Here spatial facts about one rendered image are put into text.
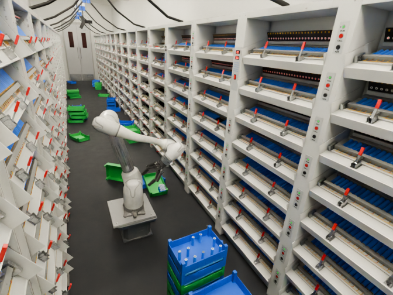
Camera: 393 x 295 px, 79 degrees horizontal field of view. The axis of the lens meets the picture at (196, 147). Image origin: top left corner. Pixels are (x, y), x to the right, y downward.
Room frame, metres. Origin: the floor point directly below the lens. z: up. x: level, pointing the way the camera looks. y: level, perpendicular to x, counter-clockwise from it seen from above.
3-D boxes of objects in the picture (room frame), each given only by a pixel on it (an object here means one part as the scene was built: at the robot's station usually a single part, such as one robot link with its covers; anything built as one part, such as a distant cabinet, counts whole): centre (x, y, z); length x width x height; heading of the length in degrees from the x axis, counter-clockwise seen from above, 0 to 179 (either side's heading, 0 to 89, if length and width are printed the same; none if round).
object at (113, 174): (2.48, 0.92, 0.10); 0.30 x 0.08 x 0.20; 78
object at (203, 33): (2.38, 0.00, 0.88); 0.20 x 0.09 x 1.76; 118
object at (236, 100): (1.76, -0.33, 0.88); 0.20 x 0.09 x 1.76; 118
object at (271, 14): (2.07, -0.16, 1.74); 2.19 x 0.20 x 0.03; 28
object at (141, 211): (1.65, 0.50, 0.25); 0.22 x 0.18 x 0.06; 19
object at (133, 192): (1.67, 0.51, 0.39); 0.18 x 0.16 x 0.22; 14
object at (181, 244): (1.07, -0.04, 0.44); 0.30 x 0.20 x 0.08; 121
